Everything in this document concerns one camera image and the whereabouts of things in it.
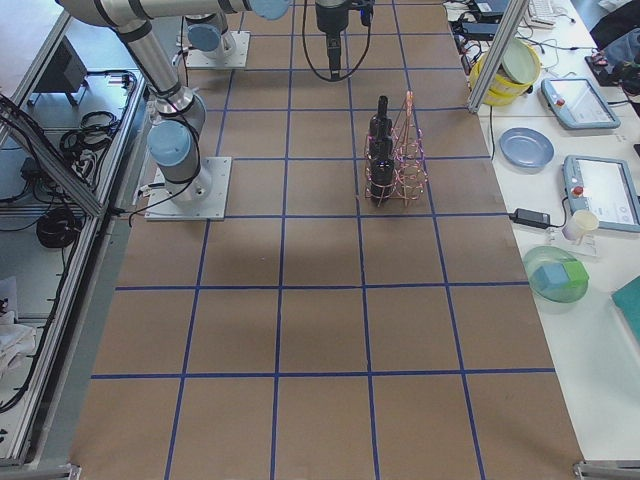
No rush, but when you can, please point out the black power brick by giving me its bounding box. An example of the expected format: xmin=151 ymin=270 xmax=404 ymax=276
xmin=509 ymin=208 xmax=551 ymax=229

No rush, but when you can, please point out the yellow bamboo steamer stack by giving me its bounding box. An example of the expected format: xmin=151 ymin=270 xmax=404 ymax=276
xmin=483 ymin=44 xmax=541 ymax=106

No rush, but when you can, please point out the white paper cup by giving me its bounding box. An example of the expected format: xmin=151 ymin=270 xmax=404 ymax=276
xmin=562 ymin=210 xmax=599 ymax=241

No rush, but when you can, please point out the teach pendant far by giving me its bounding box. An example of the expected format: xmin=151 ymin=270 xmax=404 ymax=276
xmin=540 ymin=78 xmax=620 ymax=130

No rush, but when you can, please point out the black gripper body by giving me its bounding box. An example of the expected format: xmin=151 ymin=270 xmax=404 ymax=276
xmin=315 ymin=0 xmax=350 ymax=34

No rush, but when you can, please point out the light green plate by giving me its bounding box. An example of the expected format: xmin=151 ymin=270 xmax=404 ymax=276
xmin=501 ymin=38 xmax=538 ymax=84

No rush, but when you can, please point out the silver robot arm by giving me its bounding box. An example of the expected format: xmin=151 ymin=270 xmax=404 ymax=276
xmin=59 ymin=1 xmax=289 ymax=206
xmin=183 ymin=1 xmax=360 ymax=83

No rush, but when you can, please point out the aluminium frame post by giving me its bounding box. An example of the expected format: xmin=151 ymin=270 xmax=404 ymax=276
xmin=467 ymin=0 xmax=528 ymax=114

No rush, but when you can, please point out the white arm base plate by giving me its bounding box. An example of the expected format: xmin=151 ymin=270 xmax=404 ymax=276
xmin=186 ymin=30 xmax=250 ymax=70
xmin=144 ymin=157 xmax=232 ymax=221

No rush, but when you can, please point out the green foam cube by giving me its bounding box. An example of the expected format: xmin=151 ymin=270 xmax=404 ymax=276
xmin=561 ymin=260 xmax=589 ymax=288

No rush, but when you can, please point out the teach pendant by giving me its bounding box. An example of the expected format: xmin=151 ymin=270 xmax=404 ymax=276
xmin=562 ymin=155 xmax=639 ymax=232
xmin=540 ymin=78 xmax=620 ymax=130

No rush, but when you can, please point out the blue foam cube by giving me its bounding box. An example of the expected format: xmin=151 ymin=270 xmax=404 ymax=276
xmin=531 ymin=263 xmax=567 ymax=292

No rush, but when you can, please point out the teach pendant near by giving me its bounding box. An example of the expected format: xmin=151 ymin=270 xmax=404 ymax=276
xmin=562 ymin=155 xmax=639 ymax=232

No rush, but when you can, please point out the green translucent bowl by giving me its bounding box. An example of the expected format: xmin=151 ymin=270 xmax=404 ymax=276
xmin=523 ymin=246 xmax=589 ymax=303

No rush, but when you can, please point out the dark glass wine bottle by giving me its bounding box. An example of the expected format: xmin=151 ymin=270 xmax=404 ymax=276
xmin=369 ymin=118 xmax=393 ymax=160

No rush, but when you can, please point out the blue plate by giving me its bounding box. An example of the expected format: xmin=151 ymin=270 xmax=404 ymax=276
xmin=499 ymin=127 xmax=555 ymax=169

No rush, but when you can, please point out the copper wire wine rack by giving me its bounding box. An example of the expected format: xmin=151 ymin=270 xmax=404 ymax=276
xmin=364 ymin=90 xmax=428 ymax=206

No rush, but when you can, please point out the dark wine bottle in rack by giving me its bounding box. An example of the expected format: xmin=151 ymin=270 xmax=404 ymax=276
xmin=369 ymin=95 xmax=393 ymax=136

